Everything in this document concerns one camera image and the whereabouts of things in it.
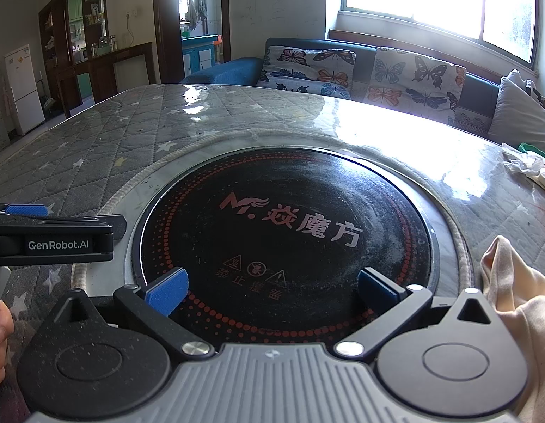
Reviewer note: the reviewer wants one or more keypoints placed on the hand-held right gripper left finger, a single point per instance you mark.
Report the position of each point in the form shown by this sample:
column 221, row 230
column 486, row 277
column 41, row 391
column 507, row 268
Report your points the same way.
column 166, row 293

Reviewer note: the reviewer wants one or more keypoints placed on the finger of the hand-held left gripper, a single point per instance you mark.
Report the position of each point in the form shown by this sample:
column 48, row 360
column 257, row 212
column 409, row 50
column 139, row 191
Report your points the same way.
column 100, row 221
column 25, row 210

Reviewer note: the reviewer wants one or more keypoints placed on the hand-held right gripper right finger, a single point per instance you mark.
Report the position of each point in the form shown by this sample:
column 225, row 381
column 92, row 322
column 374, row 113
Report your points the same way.
column 378, row 291

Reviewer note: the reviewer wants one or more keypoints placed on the cream long-sleeve shirt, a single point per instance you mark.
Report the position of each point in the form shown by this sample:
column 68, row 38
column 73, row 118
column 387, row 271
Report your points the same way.
column 519, row 299

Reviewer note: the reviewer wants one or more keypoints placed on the hanging grey clothes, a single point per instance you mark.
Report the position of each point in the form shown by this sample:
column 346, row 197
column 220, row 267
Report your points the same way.
column 196, row 11

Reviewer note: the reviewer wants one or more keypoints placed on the person's left hand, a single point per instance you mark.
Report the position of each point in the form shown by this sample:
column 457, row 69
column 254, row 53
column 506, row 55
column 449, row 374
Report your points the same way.
column 0, row 348

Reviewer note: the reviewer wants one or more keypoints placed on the white refrigerator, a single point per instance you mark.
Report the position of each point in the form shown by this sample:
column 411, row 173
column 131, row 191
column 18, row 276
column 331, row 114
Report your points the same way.
column 23, row 90

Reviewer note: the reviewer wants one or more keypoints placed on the round black induction cooktop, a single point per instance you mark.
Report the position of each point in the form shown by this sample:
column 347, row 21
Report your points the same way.
column 277, row 185

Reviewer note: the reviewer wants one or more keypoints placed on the dark wooden cabinet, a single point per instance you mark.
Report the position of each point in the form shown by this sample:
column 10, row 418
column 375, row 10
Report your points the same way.
column 100, row 66

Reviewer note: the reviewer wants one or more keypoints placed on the blue kitchen cabinet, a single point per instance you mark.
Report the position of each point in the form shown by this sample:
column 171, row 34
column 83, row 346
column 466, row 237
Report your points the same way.
column 197, row 53

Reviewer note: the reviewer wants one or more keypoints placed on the blue sofa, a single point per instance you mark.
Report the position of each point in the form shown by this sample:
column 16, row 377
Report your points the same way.
column 228, row 72

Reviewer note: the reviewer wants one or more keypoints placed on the butterfly print cushion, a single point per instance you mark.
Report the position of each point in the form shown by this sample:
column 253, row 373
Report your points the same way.
column 413, row 81
column 305, row 70

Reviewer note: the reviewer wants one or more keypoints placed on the grey pillow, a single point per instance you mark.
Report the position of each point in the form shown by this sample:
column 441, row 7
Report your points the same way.
column 519, row 110

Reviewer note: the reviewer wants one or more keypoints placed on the black and white plush toy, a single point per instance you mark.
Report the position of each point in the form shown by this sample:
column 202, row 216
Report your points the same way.
column 533, row 90

